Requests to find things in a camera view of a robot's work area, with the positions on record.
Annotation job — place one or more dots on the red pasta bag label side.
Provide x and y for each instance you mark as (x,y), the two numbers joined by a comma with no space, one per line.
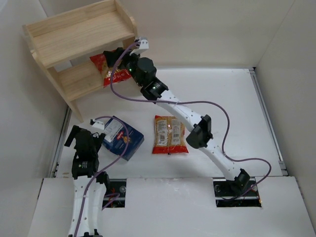
(169,136)

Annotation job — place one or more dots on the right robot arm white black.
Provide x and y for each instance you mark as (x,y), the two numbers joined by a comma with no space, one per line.
(200,137)

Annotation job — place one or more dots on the wooden two-tier shelf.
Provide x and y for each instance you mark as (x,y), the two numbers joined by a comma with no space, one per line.
(69,35)

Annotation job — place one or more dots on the blue pasta box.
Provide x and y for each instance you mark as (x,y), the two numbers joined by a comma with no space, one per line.
(120,136)

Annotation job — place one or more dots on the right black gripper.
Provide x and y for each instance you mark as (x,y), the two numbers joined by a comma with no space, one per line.
(114,58)

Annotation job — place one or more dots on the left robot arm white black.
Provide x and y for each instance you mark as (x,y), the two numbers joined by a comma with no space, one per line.
(89,189)

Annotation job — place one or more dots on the right aluminium table rail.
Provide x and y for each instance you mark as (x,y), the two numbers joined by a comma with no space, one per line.
(268,121)

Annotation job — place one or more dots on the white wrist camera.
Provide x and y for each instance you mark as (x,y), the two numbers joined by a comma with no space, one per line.
(142,45)
(97,124)

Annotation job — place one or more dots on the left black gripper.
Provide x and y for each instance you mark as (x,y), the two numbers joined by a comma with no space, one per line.
(82,138)

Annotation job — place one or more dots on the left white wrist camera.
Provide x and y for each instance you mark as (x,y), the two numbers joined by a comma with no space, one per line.
(97,124)

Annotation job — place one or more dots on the red pasta bag front side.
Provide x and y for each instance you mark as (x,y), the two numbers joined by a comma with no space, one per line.
(100,63)

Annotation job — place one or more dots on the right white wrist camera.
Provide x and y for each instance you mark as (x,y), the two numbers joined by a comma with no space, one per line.
(142,45)

